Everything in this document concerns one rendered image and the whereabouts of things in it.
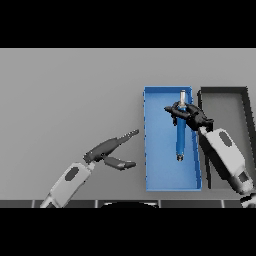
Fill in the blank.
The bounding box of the dark grey bin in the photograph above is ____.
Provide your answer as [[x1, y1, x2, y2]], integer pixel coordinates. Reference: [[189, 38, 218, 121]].
[[197, 86, 256, 191]]

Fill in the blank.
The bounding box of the blue bin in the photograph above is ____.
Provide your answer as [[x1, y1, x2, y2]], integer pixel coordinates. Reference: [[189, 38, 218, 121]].
[[142, 85, 203, 193]]

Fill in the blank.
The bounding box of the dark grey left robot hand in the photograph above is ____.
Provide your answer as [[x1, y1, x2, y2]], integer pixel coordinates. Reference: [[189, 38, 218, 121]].
[[82, 129, 140, 171]]

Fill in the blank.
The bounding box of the blue pipe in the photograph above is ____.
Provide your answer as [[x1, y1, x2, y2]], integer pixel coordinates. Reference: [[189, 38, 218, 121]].
[[175, 89, 188, 162]]

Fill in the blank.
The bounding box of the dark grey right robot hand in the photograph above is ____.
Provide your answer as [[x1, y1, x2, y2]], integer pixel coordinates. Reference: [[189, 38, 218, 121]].
[[163, 101, 215, 132]]

